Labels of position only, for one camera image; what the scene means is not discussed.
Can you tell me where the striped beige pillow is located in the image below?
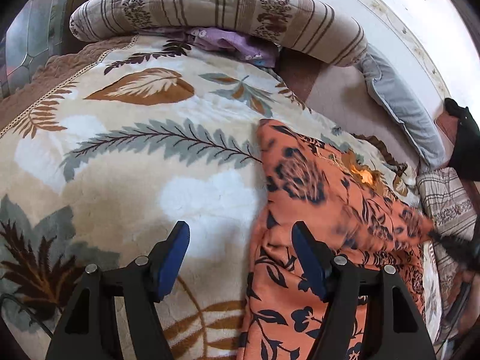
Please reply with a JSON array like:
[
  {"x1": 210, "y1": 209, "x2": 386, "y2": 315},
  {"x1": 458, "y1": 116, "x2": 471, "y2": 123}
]
[{"x1": 415, "y1": 167, "x2": 478, "y2": 319}]

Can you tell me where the black cloth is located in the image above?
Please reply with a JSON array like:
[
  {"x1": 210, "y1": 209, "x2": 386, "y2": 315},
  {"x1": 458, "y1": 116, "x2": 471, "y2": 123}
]
[{"x1": 444, "y1": 97, "x2": 480, "y2": 181}]

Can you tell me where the pink brown bed sheet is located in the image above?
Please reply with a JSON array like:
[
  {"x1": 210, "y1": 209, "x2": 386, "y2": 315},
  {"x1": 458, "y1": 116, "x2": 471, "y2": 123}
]
[{"x1": 275, "y1": 50, "x2": 421, "y2": 166}]

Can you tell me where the long striped floral rolled quilt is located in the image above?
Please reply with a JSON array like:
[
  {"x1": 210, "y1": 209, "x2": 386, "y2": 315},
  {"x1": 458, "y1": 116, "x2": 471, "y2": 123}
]
[{"x1": 69, "y1": 0, "x2": 369, "y2": 67}]

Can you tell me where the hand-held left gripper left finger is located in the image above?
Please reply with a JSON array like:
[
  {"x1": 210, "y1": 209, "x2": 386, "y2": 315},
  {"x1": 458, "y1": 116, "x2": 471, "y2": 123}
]
[{"x1": 45, "y1": 220, "x2": 191, "y2": 360}]

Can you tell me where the orange black floral garment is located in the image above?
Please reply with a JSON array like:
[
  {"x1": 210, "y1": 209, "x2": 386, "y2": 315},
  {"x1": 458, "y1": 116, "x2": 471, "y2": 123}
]
[{"x1": 236, "y1": 118, "x2": 437, "y2": 360}]

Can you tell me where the purple printed cloth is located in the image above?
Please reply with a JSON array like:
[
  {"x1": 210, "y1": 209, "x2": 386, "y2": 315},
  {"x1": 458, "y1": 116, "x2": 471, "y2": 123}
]
[{"x1": 144, "y1": 26, "x2": 280, "y2": 69}]

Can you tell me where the brown quilted bedspread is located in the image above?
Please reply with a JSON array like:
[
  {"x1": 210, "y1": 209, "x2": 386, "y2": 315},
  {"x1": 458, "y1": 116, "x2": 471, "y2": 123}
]
[{"x1": 0, "y1": 35, "x2": 139, "y2": 137}]

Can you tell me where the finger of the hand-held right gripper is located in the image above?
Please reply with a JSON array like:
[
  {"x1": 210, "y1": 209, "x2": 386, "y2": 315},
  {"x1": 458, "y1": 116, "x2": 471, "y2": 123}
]
[{"x1": 429, "y1": 229, "x2": 480, "y2": 269}]

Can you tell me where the cream leaf print blanket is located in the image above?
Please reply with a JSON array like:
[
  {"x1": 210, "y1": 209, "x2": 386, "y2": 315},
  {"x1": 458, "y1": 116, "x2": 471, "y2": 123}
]
[{"x1": 0, "y1": 34, "x2": 421, "y2": 360}]

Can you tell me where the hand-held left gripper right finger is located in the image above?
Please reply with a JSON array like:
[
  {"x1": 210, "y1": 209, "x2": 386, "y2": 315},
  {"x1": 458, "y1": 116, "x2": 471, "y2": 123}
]
[{"x1": 291, "y1": 220, "x2": 438, "y2": 360}]

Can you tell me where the black cable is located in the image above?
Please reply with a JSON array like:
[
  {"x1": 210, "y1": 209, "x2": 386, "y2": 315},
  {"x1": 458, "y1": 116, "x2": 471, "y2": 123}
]
[{"x1": 0, "y1": 294, "x2": 55, "y2": 340}]

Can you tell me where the grey pillow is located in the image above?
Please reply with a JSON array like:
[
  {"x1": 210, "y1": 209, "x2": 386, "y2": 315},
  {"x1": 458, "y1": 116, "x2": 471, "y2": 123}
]
[{"x1": 356, "y1": 45, "x2": 448, "y2": 170}]

